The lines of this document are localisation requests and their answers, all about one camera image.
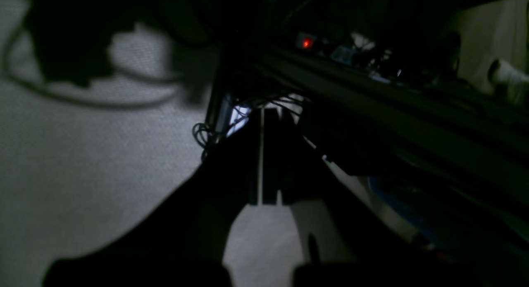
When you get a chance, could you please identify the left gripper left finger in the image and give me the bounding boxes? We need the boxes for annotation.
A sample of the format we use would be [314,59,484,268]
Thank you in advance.
[42,110,261,287]

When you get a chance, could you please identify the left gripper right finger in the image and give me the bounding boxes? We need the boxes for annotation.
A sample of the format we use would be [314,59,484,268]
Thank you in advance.
[263,109,455,287]

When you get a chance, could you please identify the power strip with red light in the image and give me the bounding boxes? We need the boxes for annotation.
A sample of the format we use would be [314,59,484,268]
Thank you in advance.
[295,32,318,50]

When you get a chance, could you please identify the white cylinder far right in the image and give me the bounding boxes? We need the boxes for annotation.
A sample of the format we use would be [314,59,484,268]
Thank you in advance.
[487,59,529,86]

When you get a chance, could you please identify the black cable bundle top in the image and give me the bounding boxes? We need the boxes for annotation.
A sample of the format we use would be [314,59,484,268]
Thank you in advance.
[192,95,304,161]

